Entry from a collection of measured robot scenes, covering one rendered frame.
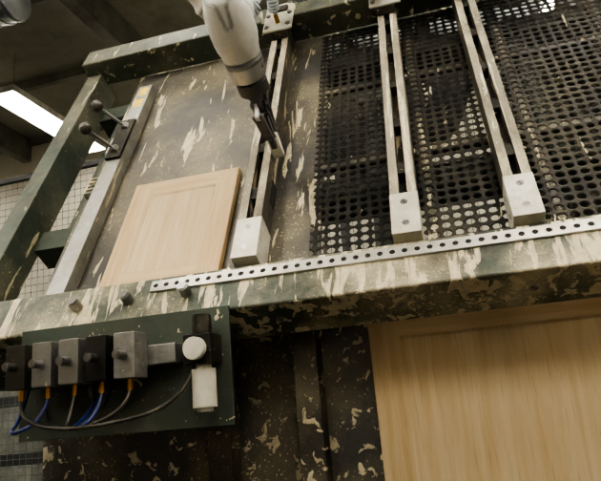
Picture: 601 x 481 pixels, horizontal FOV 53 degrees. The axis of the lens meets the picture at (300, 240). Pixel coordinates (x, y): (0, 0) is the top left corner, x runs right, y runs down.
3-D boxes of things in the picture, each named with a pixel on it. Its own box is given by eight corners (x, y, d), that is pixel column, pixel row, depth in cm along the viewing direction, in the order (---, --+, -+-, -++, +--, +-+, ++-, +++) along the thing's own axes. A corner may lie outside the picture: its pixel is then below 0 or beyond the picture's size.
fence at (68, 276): (52, 306, 150) (44, 297, 147) (144, 96, 216) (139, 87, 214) (71, 304, 149) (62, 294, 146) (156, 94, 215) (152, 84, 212)
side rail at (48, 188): (-18, 332, 159) (-45, 306, 152) (102, 101, 237) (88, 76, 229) (2, 330, 158) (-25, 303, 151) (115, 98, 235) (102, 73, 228)
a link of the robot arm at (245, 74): (262, 42, 142) (270, 64, 146) (226, 51, 144) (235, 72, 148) (259, 61, 136) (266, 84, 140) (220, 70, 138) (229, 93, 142)
